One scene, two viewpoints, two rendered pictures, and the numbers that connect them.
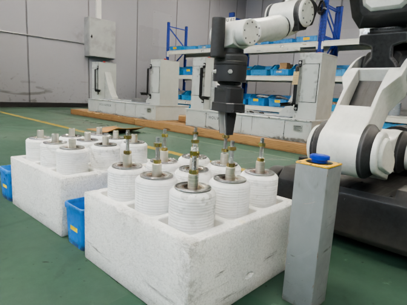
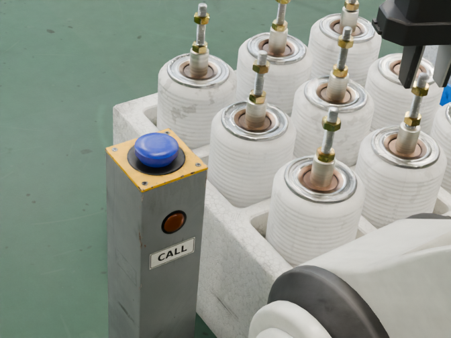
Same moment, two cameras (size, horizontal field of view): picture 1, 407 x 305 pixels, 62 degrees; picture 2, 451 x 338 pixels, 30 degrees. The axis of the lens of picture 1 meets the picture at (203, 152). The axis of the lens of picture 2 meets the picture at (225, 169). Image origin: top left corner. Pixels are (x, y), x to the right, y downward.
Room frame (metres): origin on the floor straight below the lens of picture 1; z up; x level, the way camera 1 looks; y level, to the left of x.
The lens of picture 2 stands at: (0.85, -0.83, 0.79)
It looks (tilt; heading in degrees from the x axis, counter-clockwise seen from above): 38 degrees down; 99
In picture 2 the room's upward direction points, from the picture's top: 6 degrees clockwise
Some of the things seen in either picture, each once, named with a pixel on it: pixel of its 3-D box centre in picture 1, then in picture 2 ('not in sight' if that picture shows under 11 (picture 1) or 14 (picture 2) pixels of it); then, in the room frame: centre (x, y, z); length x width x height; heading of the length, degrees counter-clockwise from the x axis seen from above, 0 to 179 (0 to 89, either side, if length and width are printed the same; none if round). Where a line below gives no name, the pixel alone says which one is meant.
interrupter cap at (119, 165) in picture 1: (127, 166); (347, 29); (0.83, 0.19, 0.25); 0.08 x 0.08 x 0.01
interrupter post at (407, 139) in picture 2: (224, 159); (407, 137); (0.92, -0.06, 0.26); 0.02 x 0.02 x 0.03
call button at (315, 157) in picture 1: (319, 159); (156, 152); (0.69, -0.24, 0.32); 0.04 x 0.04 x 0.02
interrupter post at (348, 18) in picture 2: (127, 161); (348, 20); (0.83, 0.19, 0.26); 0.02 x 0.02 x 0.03
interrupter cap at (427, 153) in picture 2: (223, 163); (405, 147); (0.92, -0.06, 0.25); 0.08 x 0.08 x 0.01
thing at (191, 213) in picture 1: (191, 229); (194, 132); (0.67, 0.02, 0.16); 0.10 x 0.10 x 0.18
